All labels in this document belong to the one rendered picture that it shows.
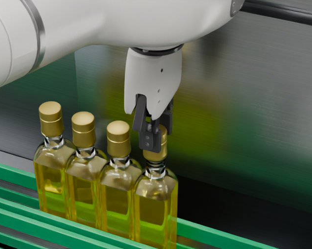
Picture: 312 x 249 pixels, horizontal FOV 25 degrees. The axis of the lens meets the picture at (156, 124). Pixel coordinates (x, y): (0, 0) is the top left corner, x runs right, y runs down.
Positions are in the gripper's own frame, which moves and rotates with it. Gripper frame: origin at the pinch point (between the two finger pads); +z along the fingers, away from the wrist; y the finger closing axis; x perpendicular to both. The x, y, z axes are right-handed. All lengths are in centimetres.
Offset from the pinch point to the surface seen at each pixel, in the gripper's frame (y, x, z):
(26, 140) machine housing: -15.8, -33.1, 24.7
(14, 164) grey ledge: -13.2, -35.0, 29.5
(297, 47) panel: -11.8, 16.3, -10.7
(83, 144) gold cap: 1.5, -11.0, 5.0
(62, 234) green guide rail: 5.9, -13.7, 21.3
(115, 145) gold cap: 1.6, -5.6, 3.4
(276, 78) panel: -11.9, 14.0, -4.8
